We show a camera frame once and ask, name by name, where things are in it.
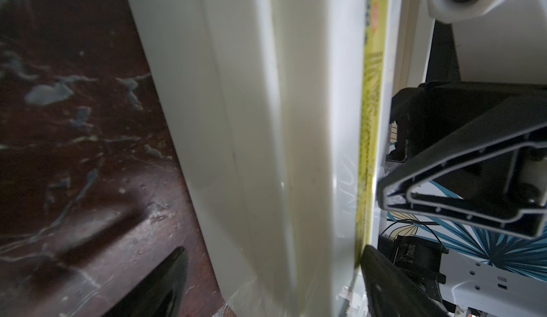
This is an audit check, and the white dispenser box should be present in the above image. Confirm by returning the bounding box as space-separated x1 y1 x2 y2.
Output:
128 0 401 316

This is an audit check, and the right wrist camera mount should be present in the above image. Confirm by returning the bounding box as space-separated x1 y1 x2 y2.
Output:
405 0 547 86

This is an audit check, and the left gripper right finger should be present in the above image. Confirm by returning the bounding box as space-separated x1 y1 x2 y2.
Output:
360 245 448 317

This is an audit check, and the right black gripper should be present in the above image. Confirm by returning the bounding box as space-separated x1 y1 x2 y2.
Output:
377 22 546 239

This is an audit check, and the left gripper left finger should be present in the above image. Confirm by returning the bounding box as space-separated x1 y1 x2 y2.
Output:
105 247 188 317

